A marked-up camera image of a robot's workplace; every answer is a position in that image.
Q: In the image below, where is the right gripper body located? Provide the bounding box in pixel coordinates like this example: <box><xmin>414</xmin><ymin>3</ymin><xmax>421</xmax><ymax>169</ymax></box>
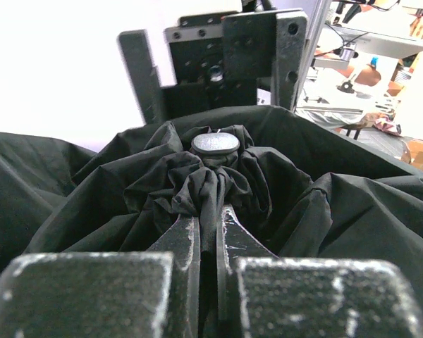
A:
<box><xmin>164</xmin><ymin>11</ymin><xmax>276</xmax><ymax>118</ymax></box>

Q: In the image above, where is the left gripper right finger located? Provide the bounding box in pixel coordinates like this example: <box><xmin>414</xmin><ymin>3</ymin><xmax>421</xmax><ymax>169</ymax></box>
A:
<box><xmin>216</xmin><ymin>206</ymin><xmax>423</xmax><ymax>337</ymax></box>

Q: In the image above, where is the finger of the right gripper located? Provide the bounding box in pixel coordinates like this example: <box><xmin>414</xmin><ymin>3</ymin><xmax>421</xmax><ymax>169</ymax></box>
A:
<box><xmin>222</xmin><ymin>8</ymin><xmax>307</xmax><ymax>110</ymax></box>
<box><xmin>118</xmin><ymin>30</ymin><xmax>176</xmax><ymax>124</ymax></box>

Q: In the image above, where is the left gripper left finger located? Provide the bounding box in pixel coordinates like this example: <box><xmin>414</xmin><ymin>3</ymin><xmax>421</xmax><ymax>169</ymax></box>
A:
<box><xmin>0</xmin><ymin>217</ymin><xmax>200</xmax><ymax>337</ymax></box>

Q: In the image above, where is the black folding umbrella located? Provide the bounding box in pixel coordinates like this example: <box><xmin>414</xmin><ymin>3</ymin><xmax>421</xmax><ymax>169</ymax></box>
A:
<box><xmin>0</xmin><ymin>104</ymin><xmax>423</xmax><ymax>279</ymax></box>

